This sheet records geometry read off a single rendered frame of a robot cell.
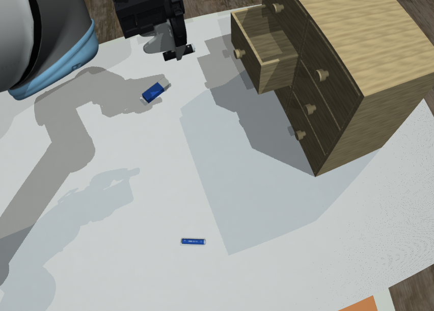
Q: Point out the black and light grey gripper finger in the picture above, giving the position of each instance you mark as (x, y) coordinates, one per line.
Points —
(151, 33)
(176, 40)

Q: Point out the black aa battery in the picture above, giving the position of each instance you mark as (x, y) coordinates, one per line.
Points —
(171, 54)

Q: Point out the blue battery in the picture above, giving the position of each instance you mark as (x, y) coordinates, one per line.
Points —
(194, 241)

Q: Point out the brown wooden chest of drawers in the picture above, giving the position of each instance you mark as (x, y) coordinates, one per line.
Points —
(389, 60)

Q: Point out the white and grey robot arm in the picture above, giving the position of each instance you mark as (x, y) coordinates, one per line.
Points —
(41, 42)

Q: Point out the dark wooden drawer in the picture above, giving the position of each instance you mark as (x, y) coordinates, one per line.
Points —
(316, 108)
(305, 133)
(332, 78)
(292, 18)
(283, 95)
(265, 51)

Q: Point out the blue and white eraser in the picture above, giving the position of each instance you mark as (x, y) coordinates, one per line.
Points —
(157, 89)

